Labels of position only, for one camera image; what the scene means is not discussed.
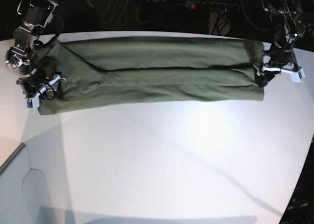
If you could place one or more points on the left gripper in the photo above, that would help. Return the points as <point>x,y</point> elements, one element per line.
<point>275,61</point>

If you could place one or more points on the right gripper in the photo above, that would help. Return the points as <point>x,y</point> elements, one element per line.
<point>46,88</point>

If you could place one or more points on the green t-shirt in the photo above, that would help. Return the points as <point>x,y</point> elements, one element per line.
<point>121,70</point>

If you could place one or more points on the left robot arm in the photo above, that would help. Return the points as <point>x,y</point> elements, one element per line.
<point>288,24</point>

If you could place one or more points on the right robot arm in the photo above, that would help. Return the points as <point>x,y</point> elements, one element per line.
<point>36,15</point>

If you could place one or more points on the black power strip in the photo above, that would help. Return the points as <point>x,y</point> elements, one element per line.
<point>212,7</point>

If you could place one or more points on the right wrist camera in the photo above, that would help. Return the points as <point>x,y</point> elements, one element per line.
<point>32,103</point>

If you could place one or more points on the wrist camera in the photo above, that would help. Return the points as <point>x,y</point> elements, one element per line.
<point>297,76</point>
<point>32,103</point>

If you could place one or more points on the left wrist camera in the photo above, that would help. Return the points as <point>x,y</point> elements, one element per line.
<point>297,76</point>

